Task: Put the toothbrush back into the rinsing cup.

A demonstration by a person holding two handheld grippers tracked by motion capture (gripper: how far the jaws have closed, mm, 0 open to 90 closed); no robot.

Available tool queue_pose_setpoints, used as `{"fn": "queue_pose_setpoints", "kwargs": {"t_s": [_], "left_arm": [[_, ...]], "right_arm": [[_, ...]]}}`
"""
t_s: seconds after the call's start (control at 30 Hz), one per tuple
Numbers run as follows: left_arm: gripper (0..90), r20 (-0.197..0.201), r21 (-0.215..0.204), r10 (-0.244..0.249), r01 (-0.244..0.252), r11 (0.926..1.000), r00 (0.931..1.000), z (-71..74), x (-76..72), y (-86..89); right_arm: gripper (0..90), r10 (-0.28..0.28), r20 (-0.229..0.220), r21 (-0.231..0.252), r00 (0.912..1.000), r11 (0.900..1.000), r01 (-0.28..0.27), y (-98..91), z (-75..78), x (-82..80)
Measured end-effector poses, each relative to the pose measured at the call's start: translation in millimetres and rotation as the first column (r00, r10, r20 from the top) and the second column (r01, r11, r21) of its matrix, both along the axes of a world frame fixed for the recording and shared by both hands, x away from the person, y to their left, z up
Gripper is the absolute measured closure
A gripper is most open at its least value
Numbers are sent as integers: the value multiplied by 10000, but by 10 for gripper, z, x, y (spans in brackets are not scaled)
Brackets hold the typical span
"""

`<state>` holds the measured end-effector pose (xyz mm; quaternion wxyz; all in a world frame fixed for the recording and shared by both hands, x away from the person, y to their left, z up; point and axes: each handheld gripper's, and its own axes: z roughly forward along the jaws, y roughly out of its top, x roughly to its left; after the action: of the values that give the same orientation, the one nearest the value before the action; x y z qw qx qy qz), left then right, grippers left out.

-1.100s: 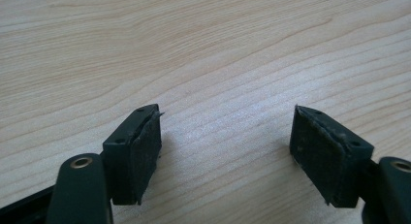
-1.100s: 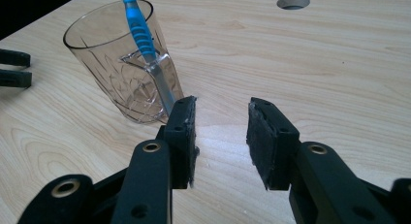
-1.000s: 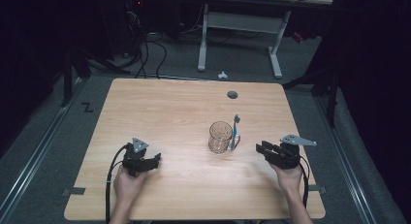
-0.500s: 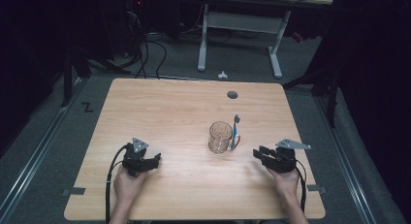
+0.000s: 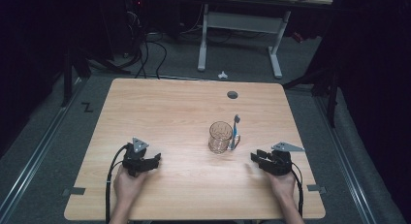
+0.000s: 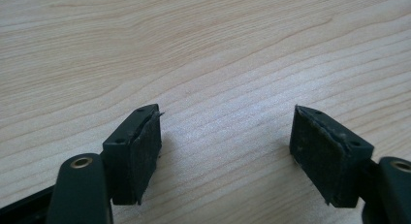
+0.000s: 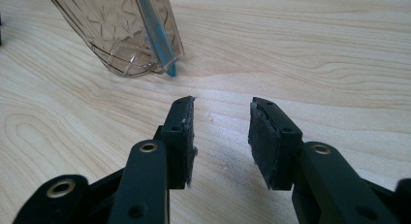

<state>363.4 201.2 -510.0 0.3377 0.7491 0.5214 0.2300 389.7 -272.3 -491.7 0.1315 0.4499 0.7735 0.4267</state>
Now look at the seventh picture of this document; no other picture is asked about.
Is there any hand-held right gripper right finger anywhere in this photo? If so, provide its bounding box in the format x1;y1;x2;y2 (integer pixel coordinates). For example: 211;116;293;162
247;96;305;191

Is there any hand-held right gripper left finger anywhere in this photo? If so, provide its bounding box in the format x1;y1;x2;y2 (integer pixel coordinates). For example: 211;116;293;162
160;95;199;190

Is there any blue grey toothbrush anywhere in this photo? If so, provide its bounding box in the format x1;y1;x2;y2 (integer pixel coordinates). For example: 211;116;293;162
133;0;178;79

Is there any clear brownish plastic cup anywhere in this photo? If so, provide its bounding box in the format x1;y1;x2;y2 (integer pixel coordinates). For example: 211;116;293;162
43;0;186;79

